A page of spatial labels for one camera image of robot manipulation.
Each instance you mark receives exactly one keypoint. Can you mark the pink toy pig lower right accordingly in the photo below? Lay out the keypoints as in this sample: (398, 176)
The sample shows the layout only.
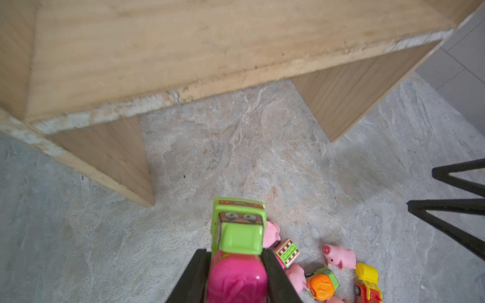
(335, 300)

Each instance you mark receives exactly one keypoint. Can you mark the pink toy pig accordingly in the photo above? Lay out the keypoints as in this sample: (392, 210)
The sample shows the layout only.
(296, 276)
(272, 234)
(340, 257)
(335, 300)

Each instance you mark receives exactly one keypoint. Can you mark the black perforated music stand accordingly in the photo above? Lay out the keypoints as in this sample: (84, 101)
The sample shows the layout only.
(421, 208)

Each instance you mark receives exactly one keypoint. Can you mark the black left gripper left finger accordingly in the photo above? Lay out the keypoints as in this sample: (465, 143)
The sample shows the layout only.
(191, 286)

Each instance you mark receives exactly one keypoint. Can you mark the pink toy pig middle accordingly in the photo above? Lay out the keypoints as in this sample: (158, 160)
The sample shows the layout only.
(296, 276)

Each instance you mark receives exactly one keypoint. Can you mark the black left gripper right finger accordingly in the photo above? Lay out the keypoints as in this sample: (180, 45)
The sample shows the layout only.
(280, 289)

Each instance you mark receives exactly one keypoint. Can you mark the orange green mixer truck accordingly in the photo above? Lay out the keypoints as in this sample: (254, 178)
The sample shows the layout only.
(322, 284)

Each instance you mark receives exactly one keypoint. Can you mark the pink green toy car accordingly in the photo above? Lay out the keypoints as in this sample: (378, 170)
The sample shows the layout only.
(237, 273)

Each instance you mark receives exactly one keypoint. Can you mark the pink green block toy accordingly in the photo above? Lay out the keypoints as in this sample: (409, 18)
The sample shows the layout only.
(286, 252)

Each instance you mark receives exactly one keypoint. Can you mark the red yellow toy truck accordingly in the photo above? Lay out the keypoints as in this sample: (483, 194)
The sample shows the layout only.
(367, 289)

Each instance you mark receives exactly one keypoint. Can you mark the wooden two-tier shelf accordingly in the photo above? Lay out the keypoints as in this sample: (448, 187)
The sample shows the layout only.
(77, 75)

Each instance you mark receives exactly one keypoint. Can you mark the pink toy pig top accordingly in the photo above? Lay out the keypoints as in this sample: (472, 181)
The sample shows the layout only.
(272, 234)

